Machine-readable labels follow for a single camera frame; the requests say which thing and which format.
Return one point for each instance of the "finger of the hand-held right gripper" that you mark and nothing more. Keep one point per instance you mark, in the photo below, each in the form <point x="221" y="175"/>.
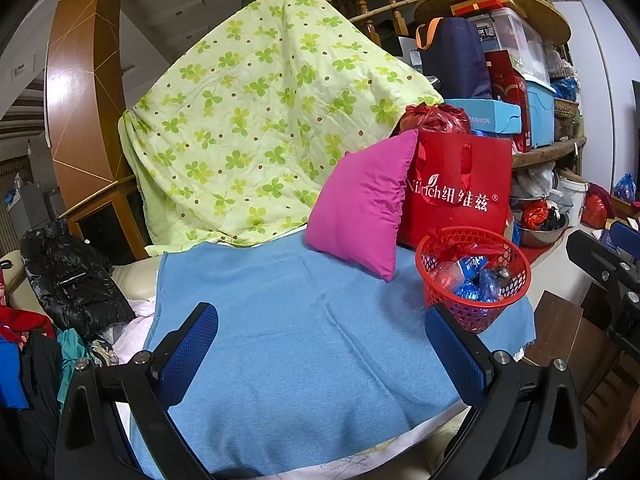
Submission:
<point x="590" y="255"/>
<point x="625" y="237"/>

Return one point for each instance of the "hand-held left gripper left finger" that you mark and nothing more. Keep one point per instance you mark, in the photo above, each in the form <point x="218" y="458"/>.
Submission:
<point x="192" y="355"/>

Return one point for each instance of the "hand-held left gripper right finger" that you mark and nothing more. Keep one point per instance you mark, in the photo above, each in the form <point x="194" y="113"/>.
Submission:
<point x="455" y="355"/>

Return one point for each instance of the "red mesh basket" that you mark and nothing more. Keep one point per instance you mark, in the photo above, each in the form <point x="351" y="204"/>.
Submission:
<point x="475" y="317"/>

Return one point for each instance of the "blue plastic bag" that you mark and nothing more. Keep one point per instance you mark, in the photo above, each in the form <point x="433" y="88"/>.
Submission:
<point x="625" y="187"/>
<point x="480" y="287"/>

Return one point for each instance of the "clear plastic container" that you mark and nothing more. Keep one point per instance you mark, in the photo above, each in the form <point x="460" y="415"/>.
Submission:
<point x="442" y="276"/>

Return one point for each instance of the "black plastic bag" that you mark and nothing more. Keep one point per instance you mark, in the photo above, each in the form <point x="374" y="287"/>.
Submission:
<point x="501" y="275"/>

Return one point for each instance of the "small blue carton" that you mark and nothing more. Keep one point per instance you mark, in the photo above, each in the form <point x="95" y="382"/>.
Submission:
<point x="470" y="264"/>

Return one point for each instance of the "red ribbon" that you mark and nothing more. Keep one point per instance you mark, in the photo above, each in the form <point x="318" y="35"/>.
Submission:
<point x="442" y="247"/>

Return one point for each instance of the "steel bowl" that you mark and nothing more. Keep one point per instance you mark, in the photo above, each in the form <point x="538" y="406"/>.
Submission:
<point x="540" y="237"/>

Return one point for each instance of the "white bucket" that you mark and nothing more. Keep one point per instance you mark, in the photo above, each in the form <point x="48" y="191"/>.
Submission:
<point x="572" y="200"/>

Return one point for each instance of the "pale pink sheet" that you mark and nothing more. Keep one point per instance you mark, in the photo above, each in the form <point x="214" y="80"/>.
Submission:
<point x="142" y="310"/>

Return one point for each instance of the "brown wooden board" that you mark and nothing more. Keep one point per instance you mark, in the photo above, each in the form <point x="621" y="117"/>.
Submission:
<point x="560" y="325"/>

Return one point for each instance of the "beige sofa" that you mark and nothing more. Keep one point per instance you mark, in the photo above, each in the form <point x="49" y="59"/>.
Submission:
<point x="135" y="280"/>

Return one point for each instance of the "blue blanket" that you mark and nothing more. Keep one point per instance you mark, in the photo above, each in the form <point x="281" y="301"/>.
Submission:
<point x="300" y="335"/>

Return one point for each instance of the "wooden shelf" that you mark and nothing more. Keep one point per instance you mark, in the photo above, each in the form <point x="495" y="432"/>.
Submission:
<point x="545" y="152"/>

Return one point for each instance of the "teal garment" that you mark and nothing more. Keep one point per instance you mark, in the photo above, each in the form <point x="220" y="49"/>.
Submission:
<point x="72" y="355"/>

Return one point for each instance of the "red shopping bag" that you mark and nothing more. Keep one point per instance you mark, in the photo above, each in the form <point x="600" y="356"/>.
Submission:
<point x="450" y="215"/>

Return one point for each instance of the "wicker basket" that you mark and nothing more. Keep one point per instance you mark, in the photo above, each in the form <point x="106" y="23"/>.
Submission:
<point x="565" y="108"/>

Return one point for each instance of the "black puffer jacket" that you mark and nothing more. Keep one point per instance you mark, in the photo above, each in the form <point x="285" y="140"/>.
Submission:
<point x="70" y="280"/>

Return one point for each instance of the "light blue plastic bin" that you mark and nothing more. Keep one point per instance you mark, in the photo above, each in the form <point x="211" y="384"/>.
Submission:
<point x="540" y="110"/>

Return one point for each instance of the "black clothes pile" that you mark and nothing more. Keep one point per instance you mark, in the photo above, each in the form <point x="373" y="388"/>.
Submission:
<point x="40" y="385"/>

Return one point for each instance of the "light blue box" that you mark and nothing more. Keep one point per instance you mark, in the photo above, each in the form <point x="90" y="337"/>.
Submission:
<point x="495" y="115"/>

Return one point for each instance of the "wooden cabinet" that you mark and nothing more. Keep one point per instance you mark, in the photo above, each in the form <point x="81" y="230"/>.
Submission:
<point x="105" y="205"/>

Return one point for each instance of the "magenta pillow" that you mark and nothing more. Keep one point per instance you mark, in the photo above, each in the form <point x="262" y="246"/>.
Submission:
<point x="360" y="205"/>

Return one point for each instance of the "dark red box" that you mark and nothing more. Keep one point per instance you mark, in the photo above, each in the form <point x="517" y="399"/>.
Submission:
<point x="510" y="90"/>

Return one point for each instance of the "blue jacket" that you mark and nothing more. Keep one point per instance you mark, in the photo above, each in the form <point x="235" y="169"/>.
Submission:
<point x="10" y="375"/>

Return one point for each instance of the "red plastic bag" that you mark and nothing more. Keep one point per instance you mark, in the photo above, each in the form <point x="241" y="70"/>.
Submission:
<point x="435" y="117"/>

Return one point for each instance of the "grey cabinet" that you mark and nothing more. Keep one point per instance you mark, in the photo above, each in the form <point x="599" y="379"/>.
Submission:
<point x="35" y="205"/>

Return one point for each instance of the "clear plastic storage box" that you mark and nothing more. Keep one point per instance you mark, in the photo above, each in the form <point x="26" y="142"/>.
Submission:
<point x="520" y="40"/>

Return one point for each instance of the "round wooden table top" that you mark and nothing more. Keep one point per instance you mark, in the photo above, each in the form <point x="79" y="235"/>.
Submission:
<point x="550" y="15"/>

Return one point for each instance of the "green clover print quilt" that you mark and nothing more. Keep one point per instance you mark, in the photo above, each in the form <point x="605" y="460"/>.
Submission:
<point x="260" y="110"/>

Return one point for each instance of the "flat red box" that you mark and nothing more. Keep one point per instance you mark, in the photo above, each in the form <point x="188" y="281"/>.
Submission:
<point x="480" y="6"/>

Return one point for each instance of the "wooden column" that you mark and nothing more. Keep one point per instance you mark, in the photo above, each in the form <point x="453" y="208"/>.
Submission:
<point x="80" y="85"/>

